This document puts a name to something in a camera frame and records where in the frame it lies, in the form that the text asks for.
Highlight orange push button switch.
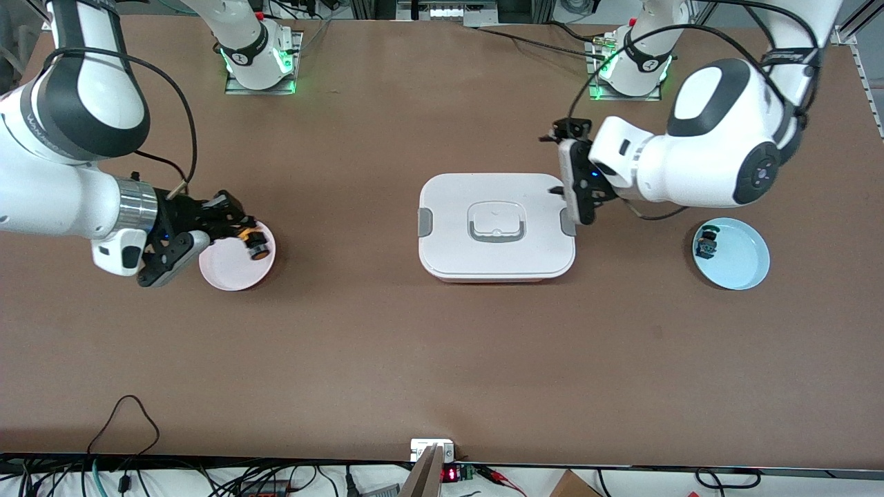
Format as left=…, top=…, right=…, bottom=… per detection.
left=238, top=226, right=273, bottom=262

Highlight pink round plate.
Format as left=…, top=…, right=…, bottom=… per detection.
left=199, top=217, right=277, bottom=291

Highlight light blue round plate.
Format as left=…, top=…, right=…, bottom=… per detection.
left=692, top=217, right=771, bottom=291

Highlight grey metal control box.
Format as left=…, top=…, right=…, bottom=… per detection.
left=397, top=0, right=499, bottom=27

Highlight brown cardboard box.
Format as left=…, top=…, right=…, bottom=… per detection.
left=549, top=469, right=602, bottom=497

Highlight grey aluminium profile beam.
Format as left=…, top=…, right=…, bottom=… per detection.
left=397, top=445, right=443, bottom=497

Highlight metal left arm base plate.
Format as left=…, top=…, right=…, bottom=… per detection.
left=587, top=38, right=662, bottom=102

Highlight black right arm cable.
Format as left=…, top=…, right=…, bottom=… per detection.
left=41, top=47, right=198, bottom=197

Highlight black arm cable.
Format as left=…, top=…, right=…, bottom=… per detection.
left=41, top=47, right=198, bottom=197
left=568, top=0, right=826, bottom=222

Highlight black cable across table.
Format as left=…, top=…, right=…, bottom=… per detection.
left=464, top=21, right=608, bottom=61

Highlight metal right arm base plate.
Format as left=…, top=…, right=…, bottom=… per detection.
left=224, top=31, right=303, bottom=95

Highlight green push button switch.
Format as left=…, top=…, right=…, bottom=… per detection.
left=695, top=224, right=720, bottom=260

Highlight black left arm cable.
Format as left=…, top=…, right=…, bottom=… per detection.
left=568, top=0, right=826, bottom=222

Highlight thin black looped cable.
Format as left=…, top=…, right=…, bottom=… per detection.
left=86, top=395, right=161, bottom=456

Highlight small white mount block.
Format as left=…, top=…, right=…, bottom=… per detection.
left=410, top=438, right=457, bottom=463

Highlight aluminium corner bracket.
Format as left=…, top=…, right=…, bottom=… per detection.
left=832, top=0, right=884, bottom=48

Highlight red clip lead wires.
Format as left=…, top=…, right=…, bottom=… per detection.
left=477, top=466, right=527, bottom=497

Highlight perforated metal table rail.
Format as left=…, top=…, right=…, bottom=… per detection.
left=851, top=47, right=884, bottom=142

